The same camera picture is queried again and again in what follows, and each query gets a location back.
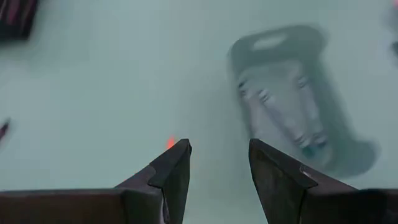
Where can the orange crayon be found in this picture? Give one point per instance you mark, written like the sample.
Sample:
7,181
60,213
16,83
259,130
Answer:
170,143

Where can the clear centre tray with screws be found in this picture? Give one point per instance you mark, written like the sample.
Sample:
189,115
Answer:
348,155

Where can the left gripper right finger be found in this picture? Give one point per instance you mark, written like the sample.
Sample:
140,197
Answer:
311,205

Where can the black plastic basket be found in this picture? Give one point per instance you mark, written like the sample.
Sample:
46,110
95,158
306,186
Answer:
6,31

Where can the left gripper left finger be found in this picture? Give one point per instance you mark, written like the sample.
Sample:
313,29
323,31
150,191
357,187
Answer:
93,208

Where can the blue crayon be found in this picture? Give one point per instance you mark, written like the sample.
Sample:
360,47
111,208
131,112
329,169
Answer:
273,118
298,105

